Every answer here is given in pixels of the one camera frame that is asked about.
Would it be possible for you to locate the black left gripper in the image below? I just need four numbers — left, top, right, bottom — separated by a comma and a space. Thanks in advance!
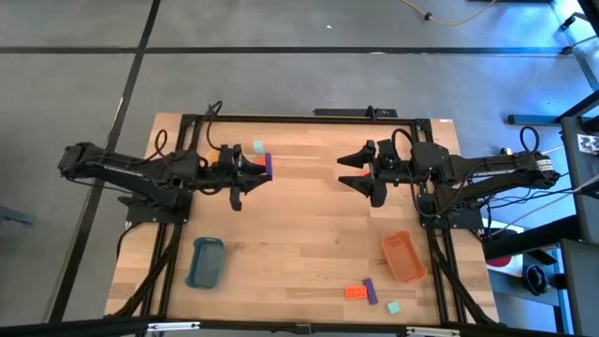
211, 143, 274, 212

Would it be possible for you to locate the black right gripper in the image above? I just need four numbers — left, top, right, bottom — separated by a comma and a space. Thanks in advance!
336, 139, 416, 209

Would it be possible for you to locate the orange plastic bin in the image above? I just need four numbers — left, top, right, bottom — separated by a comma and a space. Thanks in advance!
381, 229, 429, 285

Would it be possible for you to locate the dark blue plastic bin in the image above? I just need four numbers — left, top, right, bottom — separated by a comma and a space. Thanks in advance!
184, 236, 226, 290

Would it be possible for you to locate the black steel beam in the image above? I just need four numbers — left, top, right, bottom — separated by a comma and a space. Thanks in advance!
507, 91, 599, 126
484, 214, 581, 261

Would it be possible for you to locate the grey desk panel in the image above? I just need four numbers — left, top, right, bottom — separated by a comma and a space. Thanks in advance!
560, 115, 599, 244
560, 238, 599, 337

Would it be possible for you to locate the black white fiducial tag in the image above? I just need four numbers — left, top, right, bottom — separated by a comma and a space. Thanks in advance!
577, 133, 599, 155

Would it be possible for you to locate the grey floor object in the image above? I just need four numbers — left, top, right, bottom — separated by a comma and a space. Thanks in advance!
0, 205, 37, 227

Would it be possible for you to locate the grey metal leg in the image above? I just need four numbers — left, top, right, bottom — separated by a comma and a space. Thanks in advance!
554, 0, 599, 90

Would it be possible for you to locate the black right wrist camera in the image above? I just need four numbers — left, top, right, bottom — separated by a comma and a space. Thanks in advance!
377, 139, 399, 165

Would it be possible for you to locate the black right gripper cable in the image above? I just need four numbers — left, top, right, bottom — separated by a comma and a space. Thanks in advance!
390, 127, 416, 155

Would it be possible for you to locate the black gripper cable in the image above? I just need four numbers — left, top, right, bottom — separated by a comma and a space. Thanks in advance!
204, 100, 225, 151
390, 127, 416, 155

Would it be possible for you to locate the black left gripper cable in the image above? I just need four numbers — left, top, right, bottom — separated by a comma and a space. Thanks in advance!
204, 100, 225, 151

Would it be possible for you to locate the black aluminium table frame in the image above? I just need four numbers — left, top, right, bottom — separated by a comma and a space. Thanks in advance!
0, 113, 599, 337

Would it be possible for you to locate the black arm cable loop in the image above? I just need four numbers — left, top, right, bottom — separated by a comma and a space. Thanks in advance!
153, 129, 168, 158
519, 125, 541, 154

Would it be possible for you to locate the black cable bundle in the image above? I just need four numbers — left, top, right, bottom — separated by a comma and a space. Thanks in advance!
481, 177, 599, 221

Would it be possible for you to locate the yellow extension cable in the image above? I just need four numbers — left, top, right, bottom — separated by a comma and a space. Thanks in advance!
400, 0, 498, 28

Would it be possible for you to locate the silver metal bracket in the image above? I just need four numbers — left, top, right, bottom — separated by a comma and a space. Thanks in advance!
405, 326, 461, 337
147, 321, 201, 332

